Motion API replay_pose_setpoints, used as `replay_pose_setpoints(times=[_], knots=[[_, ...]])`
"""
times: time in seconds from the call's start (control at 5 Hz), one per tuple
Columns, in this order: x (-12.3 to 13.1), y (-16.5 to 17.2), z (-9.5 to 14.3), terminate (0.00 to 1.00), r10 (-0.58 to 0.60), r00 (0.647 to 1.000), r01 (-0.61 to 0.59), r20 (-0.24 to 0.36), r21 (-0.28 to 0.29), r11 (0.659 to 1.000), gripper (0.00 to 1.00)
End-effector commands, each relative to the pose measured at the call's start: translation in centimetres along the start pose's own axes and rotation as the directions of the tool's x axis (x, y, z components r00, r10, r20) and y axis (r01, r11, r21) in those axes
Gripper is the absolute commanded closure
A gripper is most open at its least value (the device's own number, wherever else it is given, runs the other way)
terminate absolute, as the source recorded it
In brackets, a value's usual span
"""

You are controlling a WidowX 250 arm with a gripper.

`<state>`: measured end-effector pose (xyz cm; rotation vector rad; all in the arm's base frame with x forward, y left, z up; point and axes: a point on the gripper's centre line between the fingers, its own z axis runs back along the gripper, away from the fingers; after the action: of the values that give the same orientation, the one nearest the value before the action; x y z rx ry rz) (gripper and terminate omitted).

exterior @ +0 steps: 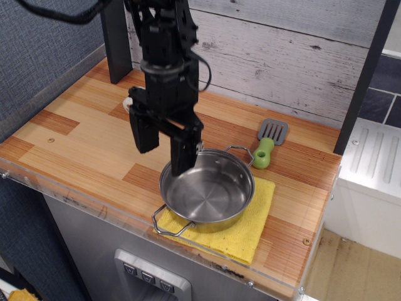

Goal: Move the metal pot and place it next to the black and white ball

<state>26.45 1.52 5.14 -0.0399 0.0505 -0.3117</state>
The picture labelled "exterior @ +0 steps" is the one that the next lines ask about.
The stainless steel pot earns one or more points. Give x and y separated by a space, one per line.
209 197

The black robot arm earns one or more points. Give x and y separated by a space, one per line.
166 34

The dark frame post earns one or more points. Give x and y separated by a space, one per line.
375 51
115 33

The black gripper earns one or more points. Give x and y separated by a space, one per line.
166 104

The right dark frame post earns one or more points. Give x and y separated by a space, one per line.
375 51

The yellow folded cloth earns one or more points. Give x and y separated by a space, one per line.
238 242

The yellow object bottom left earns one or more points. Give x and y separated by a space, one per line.
22 295

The silver dispenser button panel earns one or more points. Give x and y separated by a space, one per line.
139 279

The clear acrylic edge guard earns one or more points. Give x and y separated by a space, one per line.
93 230

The plush sushi roll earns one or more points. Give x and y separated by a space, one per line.
127 103

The grey spatula green handle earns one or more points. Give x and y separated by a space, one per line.
272 133

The white radiator cabinet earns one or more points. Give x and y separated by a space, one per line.
365 202

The left dark frame post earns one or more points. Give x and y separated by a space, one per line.
115 33

